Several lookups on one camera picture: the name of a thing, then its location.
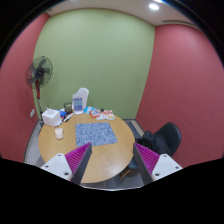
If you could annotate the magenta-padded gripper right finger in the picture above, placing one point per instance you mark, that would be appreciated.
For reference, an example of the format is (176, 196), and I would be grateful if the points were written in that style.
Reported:
(147, 157)

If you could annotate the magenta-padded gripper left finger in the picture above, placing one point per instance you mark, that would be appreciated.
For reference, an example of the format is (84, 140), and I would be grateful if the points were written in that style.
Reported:
(78, 157)

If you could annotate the pale pink computer mouse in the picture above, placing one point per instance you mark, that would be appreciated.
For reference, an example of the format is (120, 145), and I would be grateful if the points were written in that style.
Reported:
(59, 133)

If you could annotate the grey-blue patterned mouse pad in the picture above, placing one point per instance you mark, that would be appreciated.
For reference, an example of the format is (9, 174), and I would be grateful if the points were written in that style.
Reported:
(96, 133)

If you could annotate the black backpack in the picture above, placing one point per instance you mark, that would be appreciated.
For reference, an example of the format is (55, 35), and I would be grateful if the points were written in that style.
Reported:
(156, 142)

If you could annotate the black office chair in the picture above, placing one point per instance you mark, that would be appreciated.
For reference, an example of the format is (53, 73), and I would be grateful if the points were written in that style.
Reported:
(171, 133)

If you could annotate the black whiteboard marker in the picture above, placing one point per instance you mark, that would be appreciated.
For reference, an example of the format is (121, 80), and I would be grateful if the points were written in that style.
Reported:
(59, 122)

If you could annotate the red-capped whiteboard marker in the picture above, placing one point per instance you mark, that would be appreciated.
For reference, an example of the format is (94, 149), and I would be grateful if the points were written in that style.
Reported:
(68, 117)

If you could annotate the blue whiteboard eraser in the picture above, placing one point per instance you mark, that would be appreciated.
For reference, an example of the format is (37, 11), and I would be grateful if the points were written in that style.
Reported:
(63, 114)

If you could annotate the red snack packet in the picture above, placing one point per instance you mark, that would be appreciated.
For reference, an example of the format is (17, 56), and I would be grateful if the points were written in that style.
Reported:
(94, 113)

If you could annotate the light blue packet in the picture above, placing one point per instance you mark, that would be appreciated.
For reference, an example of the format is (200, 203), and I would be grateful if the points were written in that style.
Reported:
(87, 109)

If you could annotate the white tissue box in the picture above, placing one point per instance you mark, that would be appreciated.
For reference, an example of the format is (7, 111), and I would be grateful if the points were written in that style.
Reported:
(50, 117)

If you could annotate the orange and white snack packet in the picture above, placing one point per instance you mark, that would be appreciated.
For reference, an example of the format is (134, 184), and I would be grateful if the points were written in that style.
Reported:
(109, 115)

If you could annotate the small black object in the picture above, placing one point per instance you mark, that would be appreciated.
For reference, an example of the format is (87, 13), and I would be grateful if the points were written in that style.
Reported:
(102, 110)

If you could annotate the white chair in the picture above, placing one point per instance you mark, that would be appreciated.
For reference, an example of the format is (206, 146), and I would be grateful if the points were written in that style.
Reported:
(84, 94)

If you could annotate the standing fan with red pole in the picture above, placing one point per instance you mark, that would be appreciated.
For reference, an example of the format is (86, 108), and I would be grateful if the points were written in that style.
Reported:
(39, 72)

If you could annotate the round ceiling light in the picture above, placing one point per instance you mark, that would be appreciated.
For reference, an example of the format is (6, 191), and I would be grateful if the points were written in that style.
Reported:
(154, 6)

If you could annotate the white wall outlet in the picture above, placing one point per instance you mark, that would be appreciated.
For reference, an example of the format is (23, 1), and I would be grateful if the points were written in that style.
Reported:
(32, 113)

